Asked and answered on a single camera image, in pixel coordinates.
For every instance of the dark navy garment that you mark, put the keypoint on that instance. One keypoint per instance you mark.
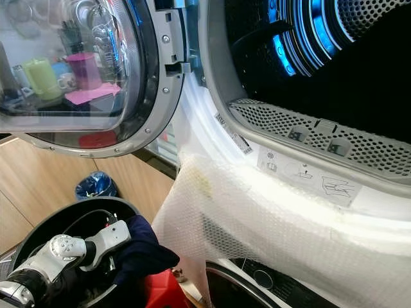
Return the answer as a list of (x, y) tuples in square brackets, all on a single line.
[(144, 253)]

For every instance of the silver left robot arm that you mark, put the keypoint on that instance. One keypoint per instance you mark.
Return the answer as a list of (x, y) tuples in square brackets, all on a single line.
[(58, 253)]

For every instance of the washing machine with dark door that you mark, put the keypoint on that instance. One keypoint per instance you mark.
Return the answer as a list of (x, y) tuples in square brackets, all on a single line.
[(263, 282)]

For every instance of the blue bin bag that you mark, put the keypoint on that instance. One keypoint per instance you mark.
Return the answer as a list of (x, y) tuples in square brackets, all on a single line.
[(96, 186)]

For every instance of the black round laundry bucket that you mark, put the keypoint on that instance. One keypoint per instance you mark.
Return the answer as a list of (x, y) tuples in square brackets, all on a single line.
[(51, 223)]

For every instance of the red plastic container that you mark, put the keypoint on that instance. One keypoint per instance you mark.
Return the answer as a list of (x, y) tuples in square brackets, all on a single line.
[(165, 290)]

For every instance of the white barcode label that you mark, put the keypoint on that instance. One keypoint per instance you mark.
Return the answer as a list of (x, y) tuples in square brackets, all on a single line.
[(232, 133)]

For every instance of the round glass dryer door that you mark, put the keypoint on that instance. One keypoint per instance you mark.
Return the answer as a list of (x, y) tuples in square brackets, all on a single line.
[(77, 70)]

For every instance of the clear bubble wrap sheet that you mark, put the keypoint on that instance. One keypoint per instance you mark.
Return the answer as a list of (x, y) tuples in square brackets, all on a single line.
[(282, 237)]

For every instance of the white tumble dryer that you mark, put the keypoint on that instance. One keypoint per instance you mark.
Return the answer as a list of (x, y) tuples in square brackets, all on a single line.
[(209, 70)]

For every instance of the grey perforated lint filter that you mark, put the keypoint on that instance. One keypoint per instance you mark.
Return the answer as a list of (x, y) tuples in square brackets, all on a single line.
[(282, 125)]

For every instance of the white instruction sticker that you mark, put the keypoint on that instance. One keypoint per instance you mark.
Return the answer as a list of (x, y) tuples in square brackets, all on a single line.
[(302, 172)]

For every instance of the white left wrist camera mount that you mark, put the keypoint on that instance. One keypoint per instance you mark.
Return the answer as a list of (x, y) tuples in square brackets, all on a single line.
[(110, 240)]

